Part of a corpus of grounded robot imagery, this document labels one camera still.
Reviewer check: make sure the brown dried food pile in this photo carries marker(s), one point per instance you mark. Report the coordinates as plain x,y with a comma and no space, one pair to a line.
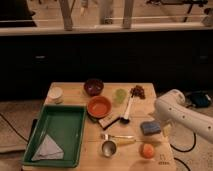
138,91

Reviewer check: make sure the grey folded cloth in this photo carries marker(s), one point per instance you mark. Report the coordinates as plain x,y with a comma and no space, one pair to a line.
48,150

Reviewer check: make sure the dark blue object on floor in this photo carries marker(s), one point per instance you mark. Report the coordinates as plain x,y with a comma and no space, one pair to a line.
200,99

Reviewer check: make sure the blue sponge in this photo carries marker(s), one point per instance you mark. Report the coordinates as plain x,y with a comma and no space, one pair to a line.
150,128

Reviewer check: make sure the dark maroon bowl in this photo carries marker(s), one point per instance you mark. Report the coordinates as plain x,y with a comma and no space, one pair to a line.
93,87

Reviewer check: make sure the orange bowl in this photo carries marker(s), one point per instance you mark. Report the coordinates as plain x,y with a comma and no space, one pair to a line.
99,106

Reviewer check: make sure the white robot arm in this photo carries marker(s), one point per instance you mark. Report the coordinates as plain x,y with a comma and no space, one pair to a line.
170,107

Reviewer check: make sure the orange fruit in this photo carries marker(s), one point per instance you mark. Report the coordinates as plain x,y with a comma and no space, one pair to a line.
147,151

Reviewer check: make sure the white paper cup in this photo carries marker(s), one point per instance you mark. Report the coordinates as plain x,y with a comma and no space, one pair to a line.
55,95

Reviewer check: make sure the metal measuring cup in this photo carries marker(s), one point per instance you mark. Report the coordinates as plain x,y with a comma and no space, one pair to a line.
109,147

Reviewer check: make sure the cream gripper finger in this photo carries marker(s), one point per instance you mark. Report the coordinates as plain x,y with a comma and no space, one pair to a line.
167,130

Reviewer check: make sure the green plastic cup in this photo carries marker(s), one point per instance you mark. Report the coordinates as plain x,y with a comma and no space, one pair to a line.
120,95

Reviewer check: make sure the gold fork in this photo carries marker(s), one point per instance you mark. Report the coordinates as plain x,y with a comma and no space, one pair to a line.
108,136

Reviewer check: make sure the white handled brush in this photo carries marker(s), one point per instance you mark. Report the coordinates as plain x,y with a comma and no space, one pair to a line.
124,119

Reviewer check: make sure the green plastic tray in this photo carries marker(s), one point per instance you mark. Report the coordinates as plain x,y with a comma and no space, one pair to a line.
65,126

